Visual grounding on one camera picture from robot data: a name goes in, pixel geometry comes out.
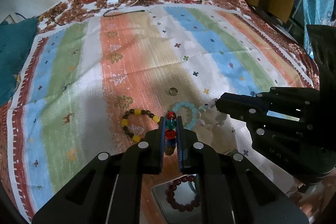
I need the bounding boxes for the light blue bead bracelet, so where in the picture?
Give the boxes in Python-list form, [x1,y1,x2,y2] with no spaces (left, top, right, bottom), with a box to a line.
[171,101,198,128]

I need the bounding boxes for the multicolour glass bead bracelet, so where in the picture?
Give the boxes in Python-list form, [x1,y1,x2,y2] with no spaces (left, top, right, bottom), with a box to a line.
[164,110,178,156]

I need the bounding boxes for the dark red bead bracelet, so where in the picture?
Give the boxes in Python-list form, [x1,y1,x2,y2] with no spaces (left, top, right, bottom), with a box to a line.
[165,174,202,213]

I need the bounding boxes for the grey jewelry tray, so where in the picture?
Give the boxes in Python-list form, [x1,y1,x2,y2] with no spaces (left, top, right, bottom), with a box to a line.
[151,174,202,224]

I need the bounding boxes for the pale white bead bracelet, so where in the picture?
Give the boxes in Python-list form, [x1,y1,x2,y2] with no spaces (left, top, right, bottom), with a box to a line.
[195,98,228,131]

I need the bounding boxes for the teal blanket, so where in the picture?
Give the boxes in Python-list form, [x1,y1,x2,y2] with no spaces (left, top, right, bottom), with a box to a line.
[0,18,38,105]

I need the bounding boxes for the yellow and brown bead bracelet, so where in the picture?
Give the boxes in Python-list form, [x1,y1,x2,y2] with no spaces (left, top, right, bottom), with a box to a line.
[120,108,161,144]

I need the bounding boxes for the striped colourful cloth mat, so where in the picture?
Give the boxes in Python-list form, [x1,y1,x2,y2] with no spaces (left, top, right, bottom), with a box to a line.
[7,5,315,221]

